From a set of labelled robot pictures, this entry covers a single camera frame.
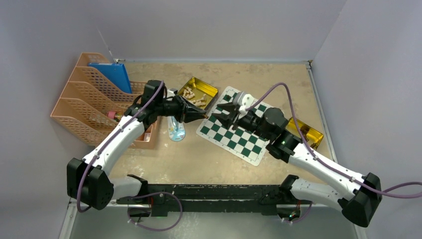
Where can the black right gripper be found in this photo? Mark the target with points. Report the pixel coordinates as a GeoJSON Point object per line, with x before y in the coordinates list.
{"type": "Point", "coordinates": [226, 120]}

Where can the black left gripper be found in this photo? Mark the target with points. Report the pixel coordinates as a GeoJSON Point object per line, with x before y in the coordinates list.
{"type": "Point", "coordinates": [185, 113]}

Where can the dark rook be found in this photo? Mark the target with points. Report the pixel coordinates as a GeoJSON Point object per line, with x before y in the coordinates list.
{"type": "Point", "coordinates": [227, 98]}

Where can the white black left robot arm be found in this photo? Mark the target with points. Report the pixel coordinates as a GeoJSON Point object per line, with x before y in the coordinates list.
{"type": "Point", "coordinates": [88, 178]}

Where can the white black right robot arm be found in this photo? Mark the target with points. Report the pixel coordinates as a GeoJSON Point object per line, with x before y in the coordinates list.
{"type": "Point", "coordinates": [355, 195]}

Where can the gold tin with light pieces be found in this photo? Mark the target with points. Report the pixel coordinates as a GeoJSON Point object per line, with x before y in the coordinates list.
{"type": "Point", "coordinates": [200, 93]}

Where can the green white chess board mat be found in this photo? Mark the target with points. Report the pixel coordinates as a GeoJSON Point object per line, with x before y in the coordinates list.
{"type": "Point", "coordinates": [239, 142]}

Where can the gold tin with dark pieces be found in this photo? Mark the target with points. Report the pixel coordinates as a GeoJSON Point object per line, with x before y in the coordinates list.
{"type": "Point", "coordinates": [312, 136]}

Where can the light blue round item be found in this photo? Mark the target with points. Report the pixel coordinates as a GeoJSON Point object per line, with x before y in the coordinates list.
{"type": "Point", "coordinates": [176, 130]}

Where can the small orange plastic box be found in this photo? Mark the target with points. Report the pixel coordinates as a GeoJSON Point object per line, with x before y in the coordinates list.
{"type": "Point", "coordinates": [148, 139]}

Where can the pink bottle in rack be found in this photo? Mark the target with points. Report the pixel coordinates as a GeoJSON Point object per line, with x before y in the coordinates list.
{"type": "Point", "coordinates": [116, 116]}

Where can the blue folder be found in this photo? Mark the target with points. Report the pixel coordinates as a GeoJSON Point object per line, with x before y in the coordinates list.
{"type": "Point", "coordinates": [116, 73]}

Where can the orange plastic file rack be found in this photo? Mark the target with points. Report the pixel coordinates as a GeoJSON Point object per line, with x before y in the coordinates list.
{"type": "Point", "coordinates": [87, 98]}

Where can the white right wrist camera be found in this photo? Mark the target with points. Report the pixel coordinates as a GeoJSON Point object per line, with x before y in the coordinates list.
{"type": "Point", "coordinates": [244, 101]}

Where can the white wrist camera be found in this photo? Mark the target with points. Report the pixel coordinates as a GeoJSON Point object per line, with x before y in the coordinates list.
{"type": "Point", "coordinates": [172, 92]}
{"type": "Point", "coordinates": [244, 101]}

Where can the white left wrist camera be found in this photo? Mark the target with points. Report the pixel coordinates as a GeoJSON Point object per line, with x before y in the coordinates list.
{"type": "Point", "coordinates": [172, 92]}

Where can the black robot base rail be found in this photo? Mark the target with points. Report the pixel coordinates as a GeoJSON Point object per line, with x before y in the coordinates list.
{"type": "Point", "coordinates": [268, 200]}

